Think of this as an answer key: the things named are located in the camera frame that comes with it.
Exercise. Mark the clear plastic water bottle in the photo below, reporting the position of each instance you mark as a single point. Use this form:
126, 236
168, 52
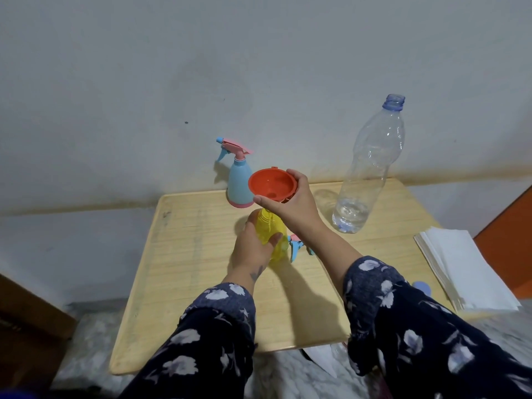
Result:
372, 162

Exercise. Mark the blue spray bottle pink trigger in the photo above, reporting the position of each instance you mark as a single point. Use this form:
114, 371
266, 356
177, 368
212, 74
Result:
240, 180

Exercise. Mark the person's left forearm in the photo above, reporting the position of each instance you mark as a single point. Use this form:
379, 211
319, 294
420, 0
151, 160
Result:
208, 336

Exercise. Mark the red plastic funnel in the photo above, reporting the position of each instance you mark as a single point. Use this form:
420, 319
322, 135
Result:
270, 181

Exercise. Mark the person's right thumb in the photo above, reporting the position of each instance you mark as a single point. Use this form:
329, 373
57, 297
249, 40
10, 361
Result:
268, 201

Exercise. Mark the orange panel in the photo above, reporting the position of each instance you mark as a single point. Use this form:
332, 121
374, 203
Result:
509, 249

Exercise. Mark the brown wooden furniture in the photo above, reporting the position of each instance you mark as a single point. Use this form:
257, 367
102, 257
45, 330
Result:
29, 328

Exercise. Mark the pink and blue spray head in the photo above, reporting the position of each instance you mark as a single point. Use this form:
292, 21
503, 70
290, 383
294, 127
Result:
296, 246

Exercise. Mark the white paper sheet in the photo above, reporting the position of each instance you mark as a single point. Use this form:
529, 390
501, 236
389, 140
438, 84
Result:
326, 358

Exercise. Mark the person's right forearm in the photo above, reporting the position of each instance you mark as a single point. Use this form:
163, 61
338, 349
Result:
415, 328

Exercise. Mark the person's right hand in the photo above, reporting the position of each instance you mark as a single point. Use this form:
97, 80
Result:
301, 207

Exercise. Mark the stack of white napkins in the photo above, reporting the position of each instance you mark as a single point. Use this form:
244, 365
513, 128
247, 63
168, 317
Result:
465, 265

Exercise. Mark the person's left hand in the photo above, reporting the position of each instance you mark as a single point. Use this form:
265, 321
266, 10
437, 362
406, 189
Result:
249, 253

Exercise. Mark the blue bottle cap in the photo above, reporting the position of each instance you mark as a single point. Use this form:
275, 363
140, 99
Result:
424, 287

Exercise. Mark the person's left thumb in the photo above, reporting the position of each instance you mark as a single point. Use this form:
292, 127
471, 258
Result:
274, 240

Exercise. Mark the yellow spray bottle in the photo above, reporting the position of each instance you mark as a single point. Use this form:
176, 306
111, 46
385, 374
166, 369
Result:
271, 223

